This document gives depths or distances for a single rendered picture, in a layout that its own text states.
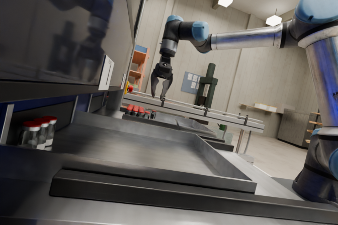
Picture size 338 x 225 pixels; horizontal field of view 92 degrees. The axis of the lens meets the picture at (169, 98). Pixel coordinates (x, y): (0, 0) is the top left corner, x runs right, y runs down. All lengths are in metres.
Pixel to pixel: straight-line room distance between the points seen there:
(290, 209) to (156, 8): 8.48
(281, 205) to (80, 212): 0.25
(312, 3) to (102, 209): 0.65
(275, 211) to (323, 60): 0.44
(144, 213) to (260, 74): 10.30
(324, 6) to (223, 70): 8.51
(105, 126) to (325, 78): 0.61
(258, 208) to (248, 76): 9.69
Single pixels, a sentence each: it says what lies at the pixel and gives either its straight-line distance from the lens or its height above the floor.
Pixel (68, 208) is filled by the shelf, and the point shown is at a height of 0.88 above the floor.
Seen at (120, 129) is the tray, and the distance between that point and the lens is 0.47.
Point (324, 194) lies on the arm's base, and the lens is 0.75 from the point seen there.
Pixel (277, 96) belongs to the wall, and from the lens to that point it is 11.28.
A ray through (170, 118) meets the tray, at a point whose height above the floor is 0.90.
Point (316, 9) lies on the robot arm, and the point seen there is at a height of 1.32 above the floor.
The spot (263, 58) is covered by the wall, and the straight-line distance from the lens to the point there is 10.64.
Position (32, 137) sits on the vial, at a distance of 0.29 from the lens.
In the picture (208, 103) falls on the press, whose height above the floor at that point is 1.09.
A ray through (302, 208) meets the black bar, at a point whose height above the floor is 0.90.
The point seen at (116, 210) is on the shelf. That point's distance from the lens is 0.21.
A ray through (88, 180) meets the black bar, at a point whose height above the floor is 0.90.
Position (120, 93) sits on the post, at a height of 0.97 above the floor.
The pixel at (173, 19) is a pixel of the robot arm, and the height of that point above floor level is 1.32.
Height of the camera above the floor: 1.01
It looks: 1 degrees down
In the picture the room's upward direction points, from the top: 13 degrees clockwise
